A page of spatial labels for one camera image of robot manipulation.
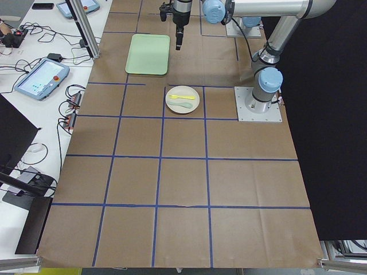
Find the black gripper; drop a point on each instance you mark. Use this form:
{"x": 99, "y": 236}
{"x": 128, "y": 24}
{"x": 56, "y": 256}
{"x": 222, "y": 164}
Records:
{"x": 181, "y": 18}

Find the beige round plate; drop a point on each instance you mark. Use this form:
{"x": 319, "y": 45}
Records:
{"x": 182, "y": 99}

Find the yellow plastic fork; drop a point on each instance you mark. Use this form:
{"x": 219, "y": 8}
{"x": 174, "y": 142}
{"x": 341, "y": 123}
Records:
{"x": 182, "y": 97}

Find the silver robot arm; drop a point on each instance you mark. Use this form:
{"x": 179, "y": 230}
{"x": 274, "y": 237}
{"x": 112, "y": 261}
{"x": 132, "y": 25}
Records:
{"x": 258, "y": 103}
{"x": 249, "y": 25}

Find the light green plastic tray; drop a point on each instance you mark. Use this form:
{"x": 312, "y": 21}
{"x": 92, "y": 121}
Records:
{"x": 148, "y": 54}

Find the teal plastic spoon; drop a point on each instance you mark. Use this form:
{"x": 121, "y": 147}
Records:
{"x": 184, "y": 105}

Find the black power adapter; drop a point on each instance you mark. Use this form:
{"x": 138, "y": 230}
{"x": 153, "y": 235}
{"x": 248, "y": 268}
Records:
{"x": 55, "y": 57}

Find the near blue teach pendant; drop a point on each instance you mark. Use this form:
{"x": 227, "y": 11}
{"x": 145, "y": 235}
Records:
{"x": 43, "y": 79}

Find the black smartphone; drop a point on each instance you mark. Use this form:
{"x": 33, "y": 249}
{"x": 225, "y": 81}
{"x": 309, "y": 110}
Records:
{"x": 43, "y": 6}

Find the brown paper table cover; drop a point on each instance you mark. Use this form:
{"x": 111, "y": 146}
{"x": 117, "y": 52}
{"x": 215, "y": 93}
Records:
{"x": 143, "y": 186}

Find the black electronics box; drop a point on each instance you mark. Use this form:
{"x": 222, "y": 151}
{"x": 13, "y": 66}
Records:
{"x": 15, "y": 39}

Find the black monitor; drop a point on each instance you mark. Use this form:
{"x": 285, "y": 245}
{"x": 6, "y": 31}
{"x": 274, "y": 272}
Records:
{"x": 17, "y": 134}

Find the aluminium frame post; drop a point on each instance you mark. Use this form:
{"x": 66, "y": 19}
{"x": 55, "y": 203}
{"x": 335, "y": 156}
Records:
{"x": 85, "y": 30}

